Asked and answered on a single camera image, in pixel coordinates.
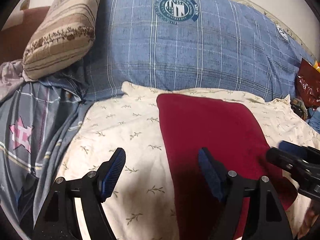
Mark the red knit sweater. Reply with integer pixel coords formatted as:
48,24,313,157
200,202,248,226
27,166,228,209
157,94,297,239

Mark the red plastic snack bag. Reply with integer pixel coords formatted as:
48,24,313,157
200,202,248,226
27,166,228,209
295,59,320,109

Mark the grey plaid star bedsheet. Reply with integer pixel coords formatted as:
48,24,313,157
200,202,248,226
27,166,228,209
1,82,92,224

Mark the grey crumpled cloth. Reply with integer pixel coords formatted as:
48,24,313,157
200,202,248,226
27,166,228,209
0,59,25,102

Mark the blue plaid quilt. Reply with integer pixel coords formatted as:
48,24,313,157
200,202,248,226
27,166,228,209
40,0,313,101

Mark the brown wooden headboard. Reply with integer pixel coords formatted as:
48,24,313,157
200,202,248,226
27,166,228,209
1,7,50,63

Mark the beige striped pillow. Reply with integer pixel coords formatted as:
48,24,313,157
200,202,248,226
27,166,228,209
22,0,100,80

